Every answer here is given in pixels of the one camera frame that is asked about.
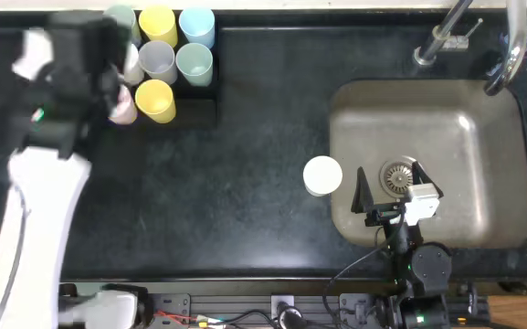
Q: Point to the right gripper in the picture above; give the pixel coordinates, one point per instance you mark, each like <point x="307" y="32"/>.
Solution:
<point x="382" y="215"/>

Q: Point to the white cup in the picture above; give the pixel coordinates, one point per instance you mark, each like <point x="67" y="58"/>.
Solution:
<point x="322" y="176"/>
<point x="134" y="68"/>

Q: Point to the yellow cup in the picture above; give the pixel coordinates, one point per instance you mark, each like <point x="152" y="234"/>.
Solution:
<point x="155" y="98"/>
<point x="158" y="23"/>

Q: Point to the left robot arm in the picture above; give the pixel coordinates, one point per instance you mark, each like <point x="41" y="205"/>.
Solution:
<point x="39" y="205"/>

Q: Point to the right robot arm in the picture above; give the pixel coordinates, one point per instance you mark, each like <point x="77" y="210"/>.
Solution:
<point x="429" y="265"/>

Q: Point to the steel sink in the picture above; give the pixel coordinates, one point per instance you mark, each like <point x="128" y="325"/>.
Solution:
<point x="473" y="160"/>

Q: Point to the steel tap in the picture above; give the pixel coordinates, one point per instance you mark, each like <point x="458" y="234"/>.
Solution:
<point x="516" y="41"/>

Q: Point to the black tray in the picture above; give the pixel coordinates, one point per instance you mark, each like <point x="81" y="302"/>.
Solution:
<point x="194" y="112"/>

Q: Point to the green cup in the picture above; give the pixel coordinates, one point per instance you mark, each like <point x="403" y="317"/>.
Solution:
<point x="123" y="16"/>
<point x="194" y="61"/>

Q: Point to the blue cup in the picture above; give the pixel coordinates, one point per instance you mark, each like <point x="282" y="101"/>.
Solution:
<point x="197" y="25"/>

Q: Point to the grey cup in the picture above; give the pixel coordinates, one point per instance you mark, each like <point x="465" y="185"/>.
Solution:
<point x="157" y="59"/>

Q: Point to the pink cup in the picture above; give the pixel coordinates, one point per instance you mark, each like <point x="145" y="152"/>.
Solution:
<point x="126" y="109"/>

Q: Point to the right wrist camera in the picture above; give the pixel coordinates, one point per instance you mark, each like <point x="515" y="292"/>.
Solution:
<point x="420" y="203"/>

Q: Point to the mounting rail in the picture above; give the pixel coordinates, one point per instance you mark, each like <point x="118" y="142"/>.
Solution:
<point x="240" y="306"/>

